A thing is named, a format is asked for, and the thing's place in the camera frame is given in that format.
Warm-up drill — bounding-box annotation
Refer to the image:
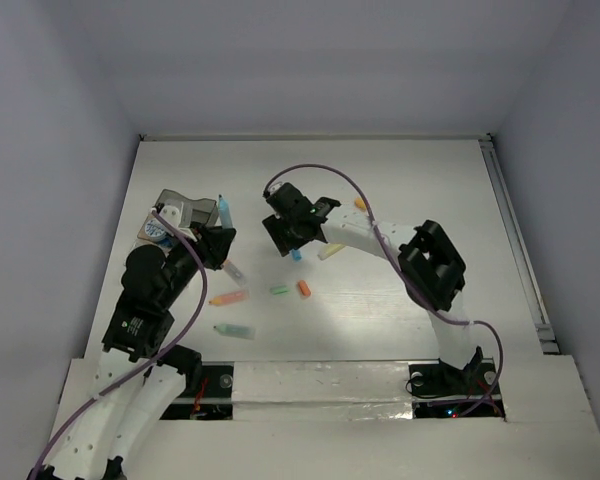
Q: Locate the grey-orange pencil-shaped highlighter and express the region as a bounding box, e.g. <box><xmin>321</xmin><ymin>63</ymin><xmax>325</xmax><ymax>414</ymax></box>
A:
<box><xmin>222</xmin><ymin>260</ymin><xmax>247</xmax><ymax>287</ymax></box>

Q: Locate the orange pencil-shaped highlighter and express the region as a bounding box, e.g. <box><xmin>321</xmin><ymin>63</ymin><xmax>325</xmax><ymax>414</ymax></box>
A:
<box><xmin>209</xmin><ymin>290</ymin><xmax>249</xmax><ymax>306</ymax></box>

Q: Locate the green cap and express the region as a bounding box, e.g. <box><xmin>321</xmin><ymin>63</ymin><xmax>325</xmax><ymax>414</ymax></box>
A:
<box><xmin>270</xmin><ymin>285</ymin><xmax>289</xmax><ymax>296</ymax></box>

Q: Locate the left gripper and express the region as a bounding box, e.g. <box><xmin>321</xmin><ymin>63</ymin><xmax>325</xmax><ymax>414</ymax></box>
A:
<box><xmin>160</xmin><ymin>219</ymin><xmax>235</xmax><ymax>305</ymax></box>

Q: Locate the green pencil-shaped highlighter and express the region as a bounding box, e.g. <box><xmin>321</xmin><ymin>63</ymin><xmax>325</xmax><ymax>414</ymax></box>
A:
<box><xmin>214</xmin><ymin>323</ymin><xmax>255</xmax><ymax>340</ymax></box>

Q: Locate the yellow pencil-shaped highlighter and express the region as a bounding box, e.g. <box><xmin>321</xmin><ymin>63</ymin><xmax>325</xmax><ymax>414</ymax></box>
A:
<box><xmin>317</xmin><ymin>244</ymin><xmax>345</xmax><ymax>261</ymax></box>

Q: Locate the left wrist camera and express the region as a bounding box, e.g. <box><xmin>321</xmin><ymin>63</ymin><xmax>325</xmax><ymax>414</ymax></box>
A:
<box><xmin>159</xmin><ymin>201</ymin><xmax>193</xmax><ymax>237</ymax></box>

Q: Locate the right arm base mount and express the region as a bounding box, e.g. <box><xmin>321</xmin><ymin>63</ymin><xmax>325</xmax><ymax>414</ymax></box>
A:
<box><xmin>405</xmin><ymin>361</ymin><xmax>506</xmax><ymax>419</ymax></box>

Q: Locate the grey smoked plastic bin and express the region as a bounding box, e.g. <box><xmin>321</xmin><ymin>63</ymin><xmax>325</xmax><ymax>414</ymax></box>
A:
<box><xmin>155</xmin><ymin>189</ymin><xmax>218</xmax><ymax>228</ymax></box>

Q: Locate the orange cap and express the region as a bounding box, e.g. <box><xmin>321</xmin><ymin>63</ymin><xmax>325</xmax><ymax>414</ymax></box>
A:
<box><xmin>297</xmin><ymin>280</ymin><xmax>312</xmax><ymax>298</ymax></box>

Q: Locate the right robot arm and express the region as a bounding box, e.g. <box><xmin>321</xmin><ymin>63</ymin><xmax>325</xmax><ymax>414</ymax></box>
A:
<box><xmin>263</xmin><ymin>182</ymin><xmax>483</xmax><ymax>392</ymax></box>

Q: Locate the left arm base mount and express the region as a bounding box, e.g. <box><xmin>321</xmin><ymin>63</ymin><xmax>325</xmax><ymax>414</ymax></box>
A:
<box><xmin>161</xmin><ymin>363</ymin><xmax>234</xmax><ymax>421</ymax></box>

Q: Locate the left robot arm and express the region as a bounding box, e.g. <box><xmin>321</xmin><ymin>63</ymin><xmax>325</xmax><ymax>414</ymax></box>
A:
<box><xmin>29</xmin><ymin>224</ymin><xmax>236</xmax><ymax>479</ymax></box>

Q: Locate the blue pencil-shaped highlighter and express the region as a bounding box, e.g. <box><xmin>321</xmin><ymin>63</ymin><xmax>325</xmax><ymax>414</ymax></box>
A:
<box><xmin>218</xmin><ymin>195</ymin><xmax>233</xmax><ymax>229</ymax></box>

